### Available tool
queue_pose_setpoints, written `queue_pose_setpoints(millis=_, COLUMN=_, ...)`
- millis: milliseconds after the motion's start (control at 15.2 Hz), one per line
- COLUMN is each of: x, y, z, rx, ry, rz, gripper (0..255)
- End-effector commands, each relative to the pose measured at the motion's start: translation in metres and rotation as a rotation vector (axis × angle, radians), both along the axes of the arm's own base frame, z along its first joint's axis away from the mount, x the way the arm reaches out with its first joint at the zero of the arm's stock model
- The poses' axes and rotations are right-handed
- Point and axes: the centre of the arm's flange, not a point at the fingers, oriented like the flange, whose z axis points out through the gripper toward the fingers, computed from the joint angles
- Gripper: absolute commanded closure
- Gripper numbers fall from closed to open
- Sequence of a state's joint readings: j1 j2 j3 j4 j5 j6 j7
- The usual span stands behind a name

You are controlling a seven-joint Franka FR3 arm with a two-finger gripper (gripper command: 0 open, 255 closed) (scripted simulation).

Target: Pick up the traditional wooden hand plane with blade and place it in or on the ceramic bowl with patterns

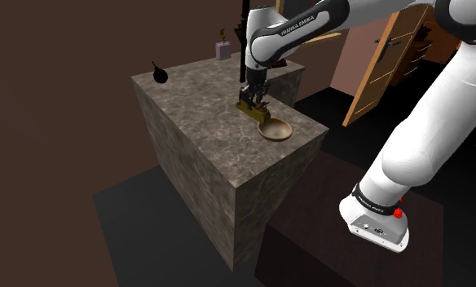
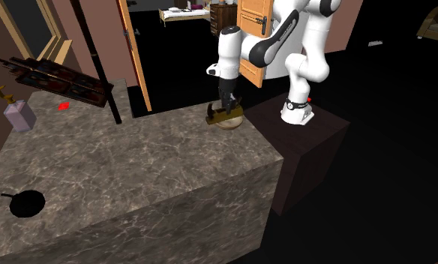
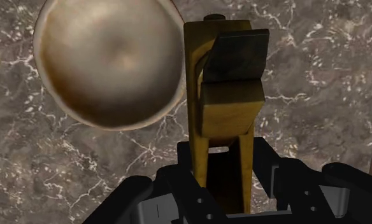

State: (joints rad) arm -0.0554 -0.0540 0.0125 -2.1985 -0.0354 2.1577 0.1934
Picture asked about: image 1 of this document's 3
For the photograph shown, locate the olive yellow block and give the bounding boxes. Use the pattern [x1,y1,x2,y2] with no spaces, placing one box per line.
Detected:
[235,99,271,124]

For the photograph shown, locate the orange wooden door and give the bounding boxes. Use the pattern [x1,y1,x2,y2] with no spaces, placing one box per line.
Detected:
[342,2,434,128]

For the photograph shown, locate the lilac box with yellow top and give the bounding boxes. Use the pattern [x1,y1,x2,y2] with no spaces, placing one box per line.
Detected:
[215,28,232,61]

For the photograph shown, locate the brown wooden bowl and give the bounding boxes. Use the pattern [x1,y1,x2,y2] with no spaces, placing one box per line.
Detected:
[257,117,293,143]

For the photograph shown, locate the black round bottle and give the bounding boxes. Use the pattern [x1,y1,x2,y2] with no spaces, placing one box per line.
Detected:
[151,60,170,85]

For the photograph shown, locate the brown chest of drawers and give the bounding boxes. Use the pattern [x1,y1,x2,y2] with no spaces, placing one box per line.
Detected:
[390,23,462,86]

